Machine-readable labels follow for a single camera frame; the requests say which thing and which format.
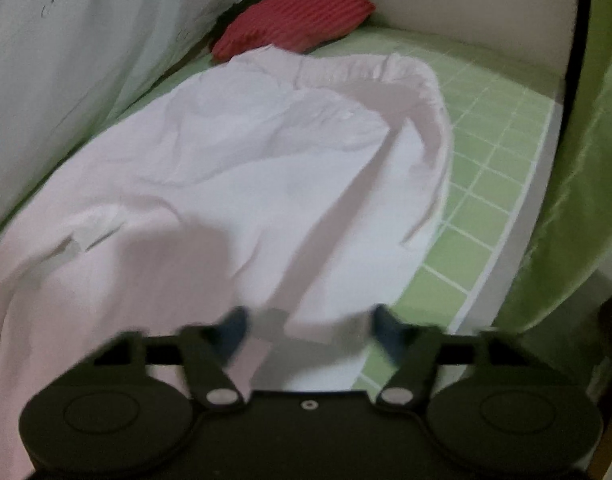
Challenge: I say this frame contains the red striped cloth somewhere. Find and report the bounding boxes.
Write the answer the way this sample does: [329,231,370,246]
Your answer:
[212,0,377,61]

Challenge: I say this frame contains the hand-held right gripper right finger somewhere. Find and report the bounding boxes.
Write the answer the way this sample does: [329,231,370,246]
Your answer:
[372,303,532,409]

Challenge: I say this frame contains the white pants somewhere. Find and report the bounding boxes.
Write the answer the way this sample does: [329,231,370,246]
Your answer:
[0,46,455,480]

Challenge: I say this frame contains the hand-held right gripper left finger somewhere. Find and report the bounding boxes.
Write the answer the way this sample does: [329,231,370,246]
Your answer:
[90,305,253,412]

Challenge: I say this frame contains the green curtain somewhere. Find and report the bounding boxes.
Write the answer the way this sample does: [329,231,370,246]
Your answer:
[495,0,612,335]

